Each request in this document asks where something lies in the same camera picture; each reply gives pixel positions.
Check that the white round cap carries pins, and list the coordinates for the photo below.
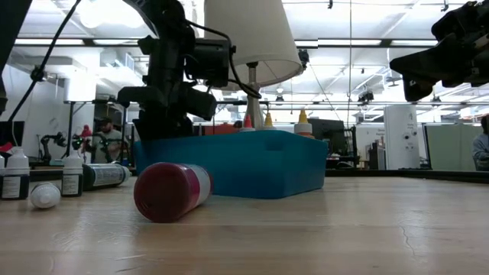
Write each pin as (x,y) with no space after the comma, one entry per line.
(45,195)

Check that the black ceiling light bar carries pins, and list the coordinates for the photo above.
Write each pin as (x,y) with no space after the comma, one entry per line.
(88,42)

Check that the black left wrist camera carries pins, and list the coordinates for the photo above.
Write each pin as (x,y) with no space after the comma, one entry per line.
(208,63)

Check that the black wall screen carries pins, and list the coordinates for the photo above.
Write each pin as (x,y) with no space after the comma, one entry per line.
(11,133)

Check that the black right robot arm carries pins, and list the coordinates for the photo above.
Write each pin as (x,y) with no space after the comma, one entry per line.
(484,46)

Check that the black background robot arm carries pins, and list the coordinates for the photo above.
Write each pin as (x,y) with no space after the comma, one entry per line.
(47,144)

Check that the yellow food coloring bottle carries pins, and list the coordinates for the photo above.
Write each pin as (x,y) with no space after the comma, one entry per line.
(303,128)
(268,121)

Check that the green food coloring bottle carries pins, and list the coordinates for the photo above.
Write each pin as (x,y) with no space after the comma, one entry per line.
(105,175)

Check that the blue plastic tray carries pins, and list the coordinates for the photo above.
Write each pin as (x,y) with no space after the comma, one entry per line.
(244,164)

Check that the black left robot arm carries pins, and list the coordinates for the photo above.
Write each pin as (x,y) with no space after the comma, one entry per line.
(168,19)

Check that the white shade silver table lamp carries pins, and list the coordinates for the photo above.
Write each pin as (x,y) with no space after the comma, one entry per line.
(260,38)

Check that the red background object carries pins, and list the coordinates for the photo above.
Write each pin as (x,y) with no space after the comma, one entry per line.
(87,131)

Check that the orange-red food coloring bottle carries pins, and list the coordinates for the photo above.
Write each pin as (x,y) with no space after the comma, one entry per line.
(247,124)

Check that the small white-capped dropper bottle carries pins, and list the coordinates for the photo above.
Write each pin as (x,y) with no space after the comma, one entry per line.
(72,179)
(17,179)

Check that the red cloth panel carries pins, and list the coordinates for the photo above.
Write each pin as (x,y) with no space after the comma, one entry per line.
(221,129)

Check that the green partition panel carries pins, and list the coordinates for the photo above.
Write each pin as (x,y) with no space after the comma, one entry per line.
(447,147)

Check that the person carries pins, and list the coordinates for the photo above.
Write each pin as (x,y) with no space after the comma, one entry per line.
(481,147)
(107,140)

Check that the black monitor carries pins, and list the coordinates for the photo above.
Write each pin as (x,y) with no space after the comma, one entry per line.
(328,131)

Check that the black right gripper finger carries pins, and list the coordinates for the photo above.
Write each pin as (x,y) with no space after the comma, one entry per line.
(424,59)
(424,76)

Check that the black ceiling spotlight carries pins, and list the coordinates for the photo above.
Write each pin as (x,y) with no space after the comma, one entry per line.
(365,96)
(303,58)

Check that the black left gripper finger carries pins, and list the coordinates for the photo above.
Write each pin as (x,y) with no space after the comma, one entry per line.
(151,128)
(179,128)

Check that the dark red food coloring bottle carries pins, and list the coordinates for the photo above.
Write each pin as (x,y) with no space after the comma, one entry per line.
(164,193)

